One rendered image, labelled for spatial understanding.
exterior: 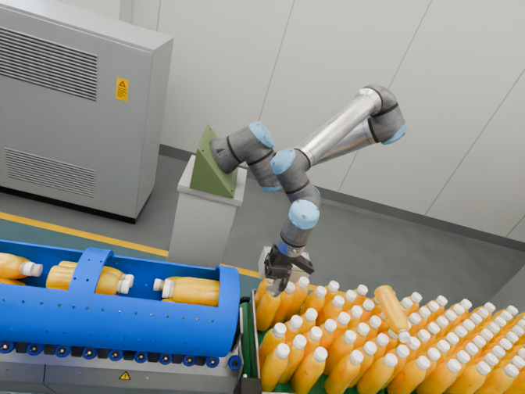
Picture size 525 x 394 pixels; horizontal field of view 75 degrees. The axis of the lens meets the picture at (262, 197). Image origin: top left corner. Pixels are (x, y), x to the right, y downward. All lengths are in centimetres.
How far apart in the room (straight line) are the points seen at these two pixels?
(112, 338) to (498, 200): 452
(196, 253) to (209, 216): 28
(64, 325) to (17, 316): 11
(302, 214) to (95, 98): 190
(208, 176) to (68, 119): 141
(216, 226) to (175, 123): 225
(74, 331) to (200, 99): 297
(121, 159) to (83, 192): 47
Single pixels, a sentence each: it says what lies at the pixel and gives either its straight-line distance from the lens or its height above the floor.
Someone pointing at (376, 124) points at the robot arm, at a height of 165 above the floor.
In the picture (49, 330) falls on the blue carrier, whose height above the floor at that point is 112.
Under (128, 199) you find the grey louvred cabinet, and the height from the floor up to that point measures 27.
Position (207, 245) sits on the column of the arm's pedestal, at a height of 75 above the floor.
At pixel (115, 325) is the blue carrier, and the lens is 107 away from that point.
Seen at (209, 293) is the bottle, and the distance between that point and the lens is 110.
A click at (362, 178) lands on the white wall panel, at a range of 417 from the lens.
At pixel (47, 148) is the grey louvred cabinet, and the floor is 55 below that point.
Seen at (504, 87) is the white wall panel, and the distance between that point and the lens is 427.
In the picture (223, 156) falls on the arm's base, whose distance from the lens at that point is 166.
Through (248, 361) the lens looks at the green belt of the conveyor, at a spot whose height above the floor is 90.
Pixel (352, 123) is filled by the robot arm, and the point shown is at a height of 168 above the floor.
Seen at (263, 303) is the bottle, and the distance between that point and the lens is 131.
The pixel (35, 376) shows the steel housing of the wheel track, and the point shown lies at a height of 86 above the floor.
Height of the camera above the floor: 204
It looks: 32 degrees down
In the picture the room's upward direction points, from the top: 19 degrees clockwise
